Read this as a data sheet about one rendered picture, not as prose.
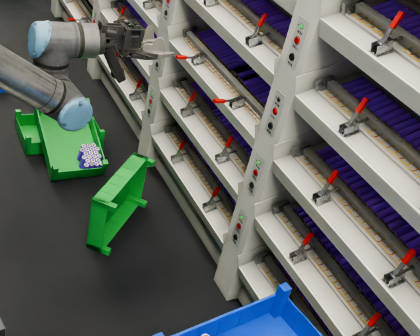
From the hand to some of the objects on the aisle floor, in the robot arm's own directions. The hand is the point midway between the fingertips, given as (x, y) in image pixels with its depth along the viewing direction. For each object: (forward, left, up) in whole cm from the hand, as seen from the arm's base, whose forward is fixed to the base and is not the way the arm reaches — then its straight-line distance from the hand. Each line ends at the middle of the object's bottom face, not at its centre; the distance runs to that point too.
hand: (165, 49), depth 166 cm
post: (+12, -40, -66) cm, 78 cm away
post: (+37, +25, -64) cm, 78 cm away
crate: (+9, +57, -64) cm, 86 cm away
